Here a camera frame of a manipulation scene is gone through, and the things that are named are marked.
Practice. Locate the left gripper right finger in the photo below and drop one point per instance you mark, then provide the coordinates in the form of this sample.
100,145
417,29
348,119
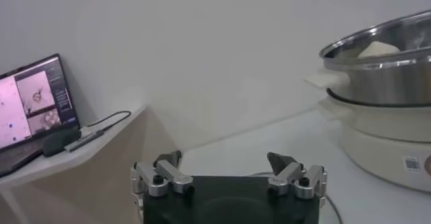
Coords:
289,175

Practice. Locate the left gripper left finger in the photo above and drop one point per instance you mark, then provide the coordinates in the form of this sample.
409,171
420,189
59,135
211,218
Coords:
171,176

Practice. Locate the white steamed baozi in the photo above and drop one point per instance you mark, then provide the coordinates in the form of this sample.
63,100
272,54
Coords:
377,49

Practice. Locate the perforated steel steamer basket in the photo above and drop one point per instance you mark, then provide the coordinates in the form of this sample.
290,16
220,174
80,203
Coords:
377,84

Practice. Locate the cream electric cooker pot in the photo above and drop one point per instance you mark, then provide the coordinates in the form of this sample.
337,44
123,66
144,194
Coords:
377,144

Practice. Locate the grey usb hub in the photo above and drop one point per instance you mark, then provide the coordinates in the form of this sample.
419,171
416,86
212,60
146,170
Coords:
84,140

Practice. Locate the black computer mouse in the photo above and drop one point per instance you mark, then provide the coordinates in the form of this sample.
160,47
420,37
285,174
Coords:
60,142

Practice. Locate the white side table with mouse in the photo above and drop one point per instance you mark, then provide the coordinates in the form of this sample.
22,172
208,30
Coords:
50,165

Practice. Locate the black laptop with keyboard visible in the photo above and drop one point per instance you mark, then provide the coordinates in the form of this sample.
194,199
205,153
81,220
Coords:
33,104

